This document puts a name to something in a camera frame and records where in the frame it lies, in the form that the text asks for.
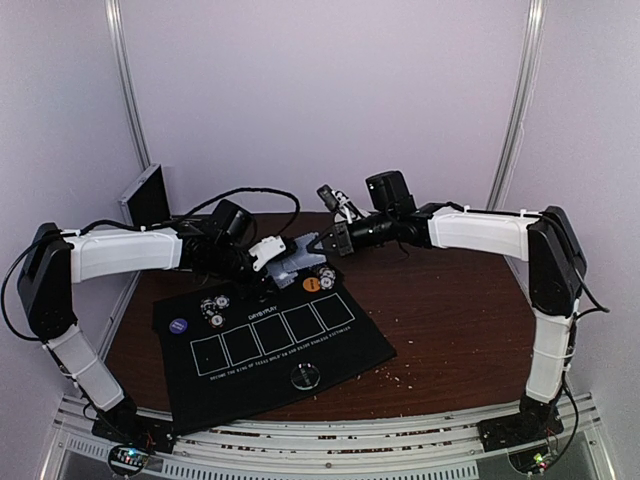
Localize orange big blind button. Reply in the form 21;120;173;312
302;277;322;293

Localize left aluminium frame post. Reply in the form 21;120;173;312
104;0;151;171

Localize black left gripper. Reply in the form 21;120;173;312
210;241;281;302

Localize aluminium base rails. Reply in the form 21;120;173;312
37;394;618;479

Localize poker chip pile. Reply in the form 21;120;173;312
318;267;336;290
200;295;230;328

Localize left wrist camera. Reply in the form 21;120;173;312
210;199;253;244

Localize blue patterned playing card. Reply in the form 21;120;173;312
291;232;326;268

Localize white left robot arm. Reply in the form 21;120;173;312
17;222;284;444

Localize aluminium frame post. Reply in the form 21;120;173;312
486;0;547;210
104;0;151;171

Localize right aluminium frame post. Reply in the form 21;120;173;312
486;0;547;210

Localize black poker play mat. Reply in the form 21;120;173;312
152;265;396;435

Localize grey playing card deck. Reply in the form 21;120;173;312
266;259;310;289

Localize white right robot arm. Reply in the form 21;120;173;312
318;202;586;442

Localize black dealer button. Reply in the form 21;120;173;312
290;362;321;391

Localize purple small blind button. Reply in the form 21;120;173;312
168;318;189;335

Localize aluminium poker chip case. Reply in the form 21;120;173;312
118;164;171;226

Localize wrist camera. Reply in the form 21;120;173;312
210;199;253;244
365;170;416;215

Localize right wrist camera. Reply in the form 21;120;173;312
365;170;416;215

